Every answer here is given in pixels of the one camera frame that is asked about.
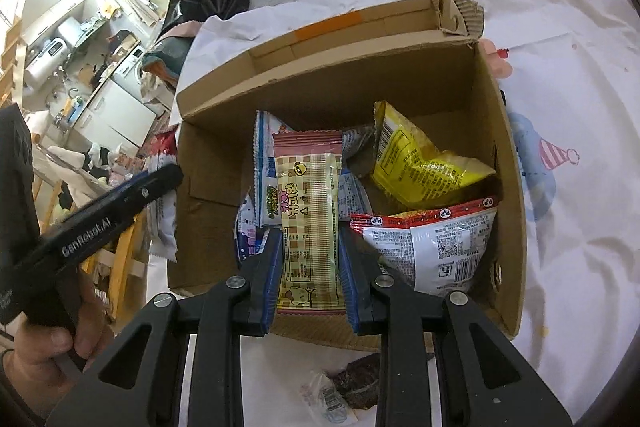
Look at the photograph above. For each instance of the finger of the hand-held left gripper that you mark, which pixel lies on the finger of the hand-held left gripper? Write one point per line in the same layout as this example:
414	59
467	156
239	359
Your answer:
145	192

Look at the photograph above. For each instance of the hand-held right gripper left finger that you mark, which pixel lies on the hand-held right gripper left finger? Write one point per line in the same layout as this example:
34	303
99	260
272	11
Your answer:
272	287

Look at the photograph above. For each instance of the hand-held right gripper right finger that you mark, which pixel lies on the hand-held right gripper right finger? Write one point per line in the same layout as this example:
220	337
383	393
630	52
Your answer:
350	287

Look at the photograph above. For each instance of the red and white snack packet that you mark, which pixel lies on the red and white snack packet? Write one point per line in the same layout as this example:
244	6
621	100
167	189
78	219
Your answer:
165	227

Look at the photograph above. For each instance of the beige checked snack packet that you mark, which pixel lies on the beige checked snack packet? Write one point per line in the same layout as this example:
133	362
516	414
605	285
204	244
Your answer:
307	207

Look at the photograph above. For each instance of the white snack bag red edge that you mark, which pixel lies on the white snack bag red edge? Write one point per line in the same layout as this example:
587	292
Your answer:
430	247

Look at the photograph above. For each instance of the blue and white snack bag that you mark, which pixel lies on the blue and white snack bag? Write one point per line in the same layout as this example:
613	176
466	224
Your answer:
265	157

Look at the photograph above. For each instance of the yellow snack bag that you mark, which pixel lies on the yellow snack bag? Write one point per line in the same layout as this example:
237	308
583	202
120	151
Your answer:
415	167

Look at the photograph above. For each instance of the cardboard box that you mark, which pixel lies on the cardboard box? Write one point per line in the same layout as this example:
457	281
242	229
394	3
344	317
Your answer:
350	72

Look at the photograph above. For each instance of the person's left hand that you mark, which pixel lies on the person's left hand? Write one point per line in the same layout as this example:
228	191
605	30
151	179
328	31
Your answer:
45	352

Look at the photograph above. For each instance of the blue white snack packet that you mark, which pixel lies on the blue white snack packet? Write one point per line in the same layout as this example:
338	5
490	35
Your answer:
247	232
356	199

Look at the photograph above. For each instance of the white cabinet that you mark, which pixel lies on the white cabinet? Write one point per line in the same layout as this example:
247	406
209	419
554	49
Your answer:
115	112

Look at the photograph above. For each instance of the dark brown snack packet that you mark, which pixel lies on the dark brown snack packet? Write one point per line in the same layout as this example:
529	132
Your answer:
357	382

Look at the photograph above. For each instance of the clear plastic wrapper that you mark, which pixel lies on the clear plastic wrapper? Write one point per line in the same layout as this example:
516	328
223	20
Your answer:
325	394

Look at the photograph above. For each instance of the white washing machine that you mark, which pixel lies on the white washing machine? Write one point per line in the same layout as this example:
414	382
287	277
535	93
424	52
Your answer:
131	67

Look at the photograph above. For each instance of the teal printed bag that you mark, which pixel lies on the teal printed bag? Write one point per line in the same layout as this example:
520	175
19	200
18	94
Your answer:
170	57

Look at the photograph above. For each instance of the white bed sheet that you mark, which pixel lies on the white bed sheet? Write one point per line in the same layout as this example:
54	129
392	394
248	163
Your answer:
575	107

